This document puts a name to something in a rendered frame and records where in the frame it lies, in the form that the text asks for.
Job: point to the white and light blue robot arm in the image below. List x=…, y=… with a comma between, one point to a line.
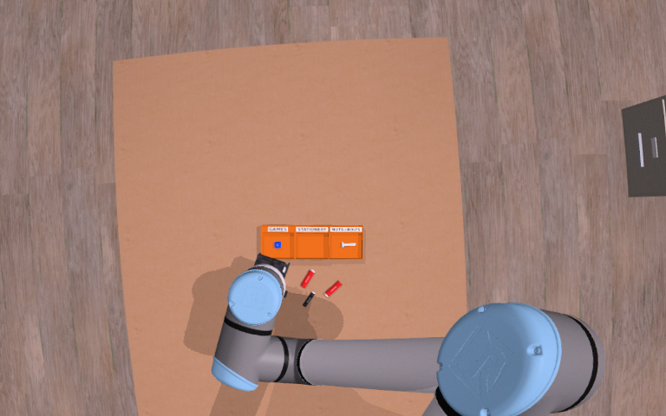
x=496, y=360

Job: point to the orange bin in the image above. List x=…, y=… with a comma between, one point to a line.
x=311, y=242

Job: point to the red battery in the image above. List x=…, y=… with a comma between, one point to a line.
x=332, y=288
x=307, y=278

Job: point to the black battery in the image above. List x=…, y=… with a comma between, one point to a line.
x=309, y=298

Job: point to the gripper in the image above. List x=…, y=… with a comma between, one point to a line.
x=280, y=265

